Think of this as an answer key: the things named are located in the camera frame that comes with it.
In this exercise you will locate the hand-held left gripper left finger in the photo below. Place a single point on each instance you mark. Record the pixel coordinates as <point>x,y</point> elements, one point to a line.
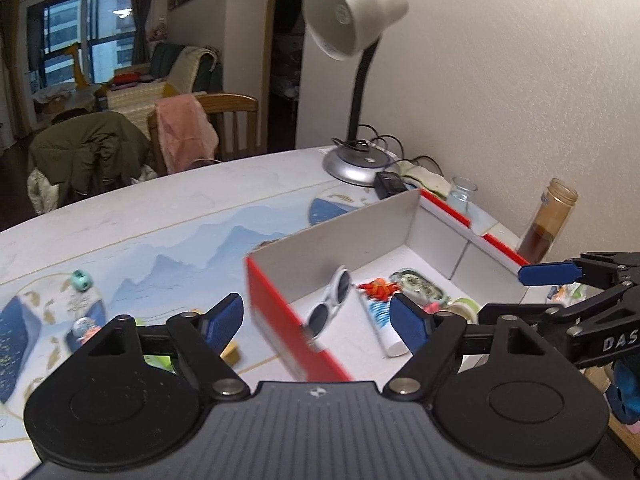
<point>222,322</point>

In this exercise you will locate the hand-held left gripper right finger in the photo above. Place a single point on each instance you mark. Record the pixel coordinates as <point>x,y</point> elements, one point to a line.
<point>407,325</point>

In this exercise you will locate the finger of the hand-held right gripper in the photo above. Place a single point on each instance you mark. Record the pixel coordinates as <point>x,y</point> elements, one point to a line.
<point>515,314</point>
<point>550,273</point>

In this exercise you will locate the pink binder clip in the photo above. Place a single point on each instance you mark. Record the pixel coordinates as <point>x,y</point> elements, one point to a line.
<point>431,307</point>

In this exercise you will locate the white blue cream tube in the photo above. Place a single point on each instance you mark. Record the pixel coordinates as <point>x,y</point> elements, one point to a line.
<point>375,315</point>

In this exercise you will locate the green oval tin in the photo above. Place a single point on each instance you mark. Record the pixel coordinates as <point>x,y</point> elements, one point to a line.
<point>417,285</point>

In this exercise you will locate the green tape roll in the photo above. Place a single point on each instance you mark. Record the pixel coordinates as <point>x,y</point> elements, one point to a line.
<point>462,304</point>

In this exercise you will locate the white sunglasses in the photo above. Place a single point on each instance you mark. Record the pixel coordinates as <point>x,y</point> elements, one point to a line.
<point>320,315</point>

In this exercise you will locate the red cardboard box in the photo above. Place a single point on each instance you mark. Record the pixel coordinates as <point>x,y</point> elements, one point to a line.
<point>350,225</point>

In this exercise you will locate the small teal toy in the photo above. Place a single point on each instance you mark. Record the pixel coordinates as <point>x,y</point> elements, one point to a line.
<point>81,280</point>

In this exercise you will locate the white crumpled wrapper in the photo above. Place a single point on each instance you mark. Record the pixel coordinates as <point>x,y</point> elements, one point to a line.
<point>562,294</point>

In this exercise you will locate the brown liquid bottle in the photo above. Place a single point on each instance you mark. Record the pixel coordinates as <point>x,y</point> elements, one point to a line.
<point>545,225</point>

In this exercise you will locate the small glass jar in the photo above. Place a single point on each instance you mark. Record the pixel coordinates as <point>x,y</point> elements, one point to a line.
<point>460,197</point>

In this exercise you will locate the black power adapter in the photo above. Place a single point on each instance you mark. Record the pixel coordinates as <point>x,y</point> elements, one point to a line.
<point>390,185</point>

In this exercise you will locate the pale folded cloth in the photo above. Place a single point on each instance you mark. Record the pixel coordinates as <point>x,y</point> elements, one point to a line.
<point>425,180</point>

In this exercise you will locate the wooden slatted chair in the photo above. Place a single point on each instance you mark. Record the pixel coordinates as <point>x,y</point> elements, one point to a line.
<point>235,110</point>

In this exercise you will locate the olive green jacket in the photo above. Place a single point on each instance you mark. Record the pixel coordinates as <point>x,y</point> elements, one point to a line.
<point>85,150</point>

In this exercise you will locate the floral seat cushion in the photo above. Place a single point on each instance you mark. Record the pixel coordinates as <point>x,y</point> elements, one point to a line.
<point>42,192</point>

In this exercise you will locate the beige throw blanket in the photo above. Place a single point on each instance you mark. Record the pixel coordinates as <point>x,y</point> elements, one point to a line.
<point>187,67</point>

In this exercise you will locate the red cushion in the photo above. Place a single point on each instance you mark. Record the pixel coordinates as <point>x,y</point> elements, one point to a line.
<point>125,78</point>

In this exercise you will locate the dark green sofa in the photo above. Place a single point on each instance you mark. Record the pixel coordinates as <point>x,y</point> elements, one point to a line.
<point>160,60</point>

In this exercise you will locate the yellow giraffe toy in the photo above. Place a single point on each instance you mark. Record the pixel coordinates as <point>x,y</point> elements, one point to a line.
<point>75,65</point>

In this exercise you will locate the pink plush doll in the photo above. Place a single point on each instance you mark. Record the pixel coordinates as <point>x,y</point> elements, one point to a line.
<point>157,30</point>

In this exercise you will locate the silver desk lamp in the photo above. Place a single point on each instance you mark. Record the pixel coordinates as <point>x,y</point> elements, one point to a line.
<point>340,15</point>

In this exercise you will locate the grey curtain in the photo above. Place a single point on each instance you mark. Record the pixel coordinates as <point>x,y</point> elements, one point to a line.
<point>140,10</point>

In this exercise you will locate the large balcony window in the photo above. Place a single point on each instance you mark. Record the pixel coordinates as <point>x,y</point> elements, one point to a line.
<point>65,30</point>

